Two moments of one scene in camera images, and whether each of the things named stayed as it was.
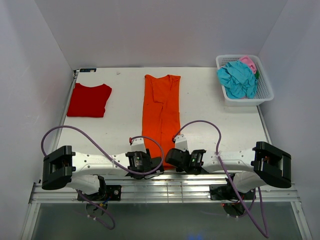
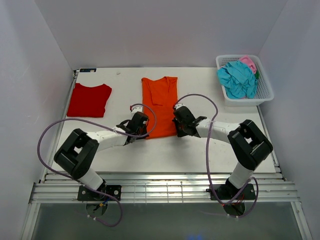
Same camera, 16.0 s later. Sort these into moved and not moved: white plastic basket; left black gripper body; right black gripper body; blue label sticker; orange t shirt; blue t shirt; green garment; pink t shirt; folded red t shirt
Moved: left black gripper body; right black gripper body; orange t shirt
Not moved: green garment; pink t shirt; folded red t shirt; blue t shirt; blue label sticker; white plastic basket
